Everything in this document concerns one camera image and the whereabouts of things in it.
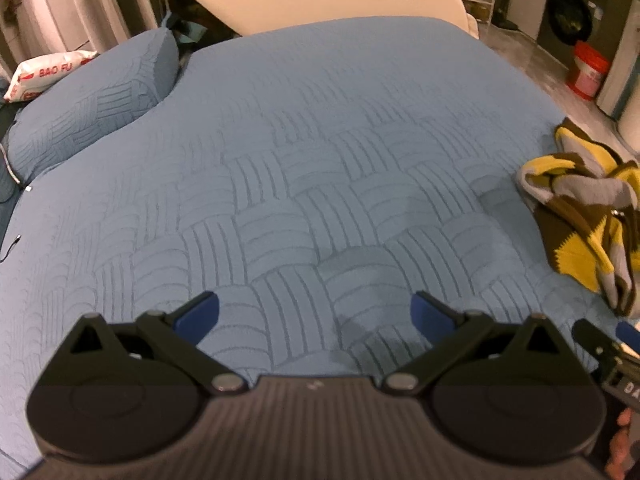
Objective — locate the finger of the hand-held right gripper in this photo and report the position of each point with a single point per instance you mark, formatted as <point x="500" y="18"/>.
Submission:
<point x="630" y="337"/>
<point x="595" y="340"/>

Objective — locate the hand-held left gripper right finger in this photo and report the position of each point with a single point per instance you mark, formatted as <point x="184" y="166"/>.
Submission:
<point x="429" y="316"/>

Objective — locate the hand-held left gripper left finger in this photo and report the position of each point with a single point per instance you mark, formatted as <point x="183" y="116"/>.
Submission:
<point x="200" y="314"/>

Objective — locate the striped yellow brown grey sweater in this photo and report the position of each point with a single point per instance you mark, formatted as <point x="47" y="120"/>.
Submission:
<point x="575" y="220"/>

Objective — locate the person's right hand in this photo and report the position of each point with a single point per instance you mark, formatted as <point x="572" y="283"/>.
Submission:
<point x="625" y="450"/>

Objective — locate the blue quilted bedspread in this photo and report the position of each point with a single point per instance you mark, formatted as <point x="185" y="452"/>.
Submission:
<point x="300" y="160"/>

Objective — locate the blue quilted pillow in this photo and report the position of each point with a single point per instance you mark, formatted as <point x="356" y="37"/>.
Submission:
<point x="90" y="105"/>

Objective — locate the red plastic bucket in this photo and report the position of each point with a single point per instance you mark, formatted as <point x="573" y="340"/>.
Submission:
<point x="585" y="72"/>

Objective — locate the tall white cabinet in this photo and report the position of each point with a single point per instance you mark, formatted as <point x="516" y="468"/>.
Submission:
<point x="625" y="60"/>

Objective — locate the teal cloth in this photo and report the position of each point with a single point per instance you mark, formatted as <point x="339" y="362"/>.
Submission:
<point x="187" y="32"/>

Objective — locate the white red printed bag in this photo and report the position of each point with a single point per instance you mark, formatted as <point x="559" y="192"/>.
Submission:
<point x="45" y="75"/>

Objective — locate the dark grey washing machine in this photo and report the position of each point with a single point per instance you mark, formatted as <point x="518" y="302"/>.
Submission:
<point x="570" y="10"/>

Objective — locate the pale curtain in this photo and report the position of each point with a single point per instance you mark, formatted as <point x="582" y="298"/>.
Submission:
<point x="75" y="5"/>

